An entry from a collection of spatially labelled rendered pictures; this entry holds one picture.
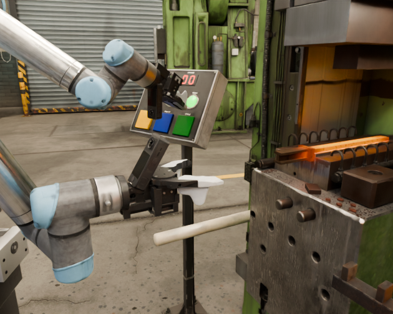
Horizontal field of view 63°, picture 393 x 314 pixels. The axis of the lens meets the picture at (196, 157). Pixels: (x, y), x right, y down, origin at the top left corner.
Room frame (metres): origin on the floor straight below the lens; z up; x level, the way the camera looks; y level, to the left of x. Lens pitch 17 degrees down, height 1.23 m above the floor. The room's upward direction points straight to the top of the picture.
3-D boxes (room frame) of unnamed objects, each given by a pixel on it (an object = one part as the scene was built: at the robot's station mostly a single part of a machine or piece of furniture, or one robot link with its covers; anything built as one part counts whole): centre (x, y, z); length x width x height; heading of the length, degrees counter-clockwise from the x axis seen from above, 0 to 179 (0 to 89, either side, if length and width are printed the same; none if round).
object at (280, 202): (0.77, -0.23, 0.87); 0.04 x 0.03 x 0.03; 117
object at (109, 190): (0.58, 0.17, 0.98); 0.08 x 0.05 x 0.08; 27
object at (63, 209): (0.54, 0.24, 0.98); 0.11 x 0.08 x 0.09; 117
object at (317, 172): (0.94, -0.47, 0.96); 0.42 x 0.20 x 0.09; 117
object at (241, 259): (1.21, -0.22, 0.36); 0.09 x 0.07 x 0.12; 27
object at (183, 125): (1.14, 0.04, 1.01); 0.07 x 0.05 x 0.07; 52
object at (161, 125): (1.20, 0.12, 1.01); 0.07 x 0.05 x 0.07; 52
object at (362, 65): (0.93, -0.52, 1.24); 0.30 x 0.07 x 0.06; 117
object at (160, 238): (1.11, -0.05, 0.62); 0.44 x 0.05 x 0.05; 117
